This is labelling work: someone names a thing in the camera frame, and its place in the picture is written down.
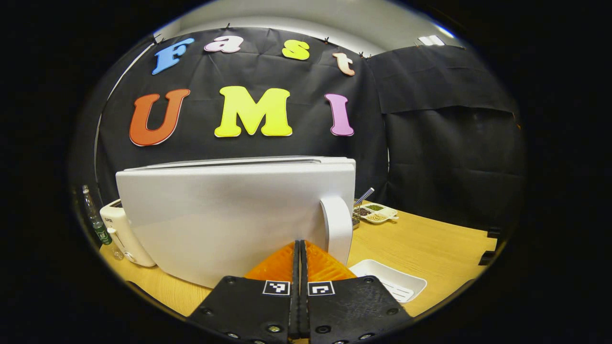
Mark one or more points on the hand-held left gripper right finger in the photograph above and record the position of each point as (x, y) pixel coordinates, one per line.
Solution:
(354, 306)

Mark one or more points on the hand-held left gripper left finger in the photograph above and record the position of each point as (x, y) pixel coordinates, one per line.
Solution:
(248, 306)

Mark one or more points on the white microwave oven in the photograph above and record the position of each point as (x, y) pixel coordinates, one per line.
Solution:
(229, 215)

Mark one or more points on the white rectangular dish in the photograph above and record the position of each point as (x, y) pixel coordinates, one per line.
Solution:
(392, 279)

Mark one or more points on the white divided spice dish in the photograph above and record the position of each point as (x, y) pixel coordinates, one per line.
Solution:
(377, 213)

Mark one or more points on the white toaster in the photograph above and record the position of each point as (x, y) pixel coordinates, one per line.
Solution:
(122, 234)

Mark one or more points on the black table clamp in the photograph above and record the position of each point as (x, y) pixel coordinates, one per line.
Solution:
(490, 246)

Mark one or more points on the clear plastic water bottle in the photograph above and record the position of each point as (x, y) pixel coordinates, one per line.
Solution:
(98, 227)

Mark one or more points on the black backdrop cloth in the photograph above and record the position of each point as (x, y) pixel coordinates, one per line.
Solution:
(430, 143)

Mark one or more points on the small ceiling light panel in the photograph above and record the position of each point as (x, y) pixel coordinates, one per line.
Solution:
(431, 40)

